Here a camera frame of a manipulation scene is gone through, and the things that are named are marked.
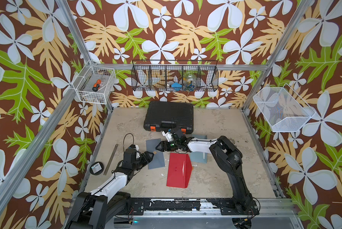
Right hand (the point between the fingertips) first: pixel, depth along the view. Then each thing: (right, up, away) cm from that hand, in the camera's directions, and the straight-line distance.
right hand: (159, 148), depth 94 cm
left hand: (-4, -3, -6) cm, 8 cm away
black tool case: (+2, +22, +14) cm, 26 cm away
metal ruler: (-31, -7, -2) cm, 32 cm away
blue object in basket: (+12, +42, +1) cm, 44 cm away
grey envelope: (-1, -7, -4) cm, 8 cm away
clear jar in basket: (+22, +45, +4) cm, 51 cm away
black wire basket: (+11, +50, +4) cm, 51 cm away
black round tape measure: (-38, -11, -8) cm, 40 cm away
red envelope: (+13, -12, -8) cm, 20 cm away
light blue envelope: (+25, -5, -4) cm, 26 cm away
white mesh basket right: (+74, +24, -14) cm, 79 cm away
